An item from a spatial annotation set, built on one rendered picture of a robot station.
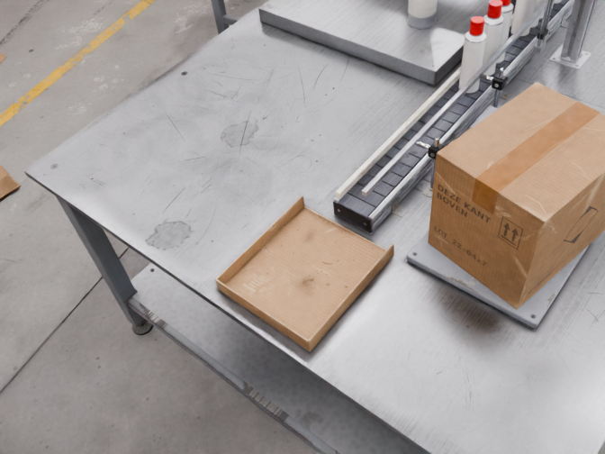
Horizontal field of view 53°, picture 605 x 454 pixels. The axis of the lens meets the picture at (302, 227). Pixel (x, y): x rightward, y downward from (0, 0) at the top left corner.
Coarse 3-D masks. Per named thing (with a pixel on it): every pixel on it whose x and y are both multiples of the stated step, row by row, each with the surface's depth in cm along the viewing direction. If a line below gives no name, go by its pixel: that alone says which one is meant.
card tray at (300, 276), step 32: (288, 224) 144; (320, 224) 143; (256, 256) 138; (288, 256) 138; (320, 256) 137; (352, 256) 136; (384, 256) 131; (224, 288) 130; (256, 288) 133; (288, 288) 132; (320, 288) 131; (352, 288) 130; (288, 320) 127; (320, 320) 126
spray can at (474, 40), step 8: (480, 16) 148; (472, 24) 148; (480, 24) 147; (472, 32) 149; (480, 32) 149; (472, 40) 150; (480, 40) 149; (464, 48) 153; (472, 48) 151; (480, 48) 151; (464, 56) 154; (472, 56) 153; (480, 56) 153; (464, 64) 156; (472, 64) 154; (480, 64) 155; (464, 72) 157; (472, 72) 156; (464, 80) 159; (472, 88) 160
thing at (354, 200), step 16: (512, 48) 173; (480, 80) 165; (448, 96) 162; (464, 96) 161; (432, 112) 158; (448, 112) 158; (464, 112) 157; (416, 128) 155; (432, 128) 154; (448, 128) 154; (400, 144) 151; (384, 160) 148; (416, 160) 147; (368, 176) 145; (400, 176) 145; (352, 192) 142; (384, 192) 141; (352, 208) 139; (368, 208) 138
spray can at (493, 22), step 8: (496, 0) 152; (488, 8) 153; (496, 8) 151; (488, 16) 154; (496, 16) 153; (488, 24) 154; (496, 24) 153; (488, 32) 156; (496, 32) 155; (488, 40) 157; (496, 40) 157; (488, 48) 159; (496, 48) 159; (488, 56) 160; (488, 72) 164
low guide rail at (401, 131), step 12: (456, 72) 162; (444, 84) 160; (432, 96) 157; (420, 108) 154; (408, 120) 152; (396, 132) 149; (384, 144) 147; (372, 156) 144; (360, 168) 142; (348, 180) 140; (336, 192) 138
